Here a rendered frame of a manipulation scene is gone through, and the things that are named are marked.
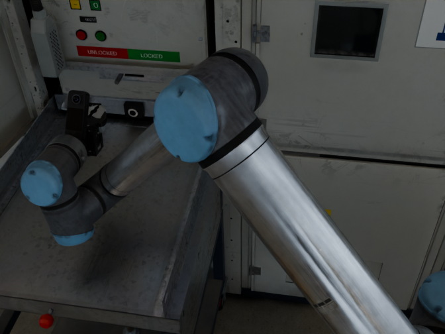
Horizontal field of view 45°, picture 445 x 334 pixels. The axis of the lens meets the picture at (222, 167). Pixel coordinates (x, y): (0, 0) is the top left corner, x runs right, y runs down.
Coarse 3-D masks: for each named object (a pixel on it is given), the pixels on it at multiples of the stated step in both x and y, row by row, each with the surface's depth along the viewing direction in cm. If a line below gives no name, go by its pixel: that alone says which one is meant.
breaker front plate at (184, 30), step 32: (64, 0) 153; (128, 0) 150; (160, 0) 148; (192, 0) 147; (64, 32) 160; (128, 32) 157; (160, 32) 155; (192, 32) 153; (128, 64) 164; (160, 64) 162; (128, 96) 172
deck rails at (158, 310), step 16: (48, 112) 174; (32, 128) 164; (48, 128) 174; (32, 144) 165; (16, 160) 157; (32, 160) 162; (0, 176) 149; (16, 176) 156; (0, 192) 150; (192, 192) 150; (0, 208) 147; (192, 208) 139; (192, 224) 141; (176, 240) 137; (176, 256) 125; (176, 272) 127; (160, 288) 126; (176, 288) 126; (160, 304) 122
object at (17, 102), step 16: (0, 0) 151; (0, 32) 158; (0, 48) 159; (16, 48) 161; (0, 64) 160; (16, 64) 166; (0, 80) 162; (16, 80) 169; (0, 96) 163; (16, 96) 170; (0, 112) 164; (16, 112) 172; (32, 112) 175; (0, 128) 166; (16, 128) 173; (0, 144) 167
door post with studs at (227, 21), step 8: (216, 0) 141; (224, 0) 141; (232, 0) 140; (216, 8) 143; (224, 8) 142; (232, 8) 142; (216, 16) 144; (224, 16) 144; (232, 16) 143; (216, 24) 146; (224, 24) 145; (232, 24) 145; (216, 32) 148; (224, 32) 147; (232, 32) 146; (216, 40) 149; (224, 40) 148; (232, 40) 148; (216, 48) 151; (232, 208) 192; (232, 216) 194; (232, 224) 197; (232, 232) 200; (232, 240) 203; (232, 248) 206; (232, 256) 210; (232, 264) 213; (232, 272) 216; (232, 280) 220; (232, 288) 223
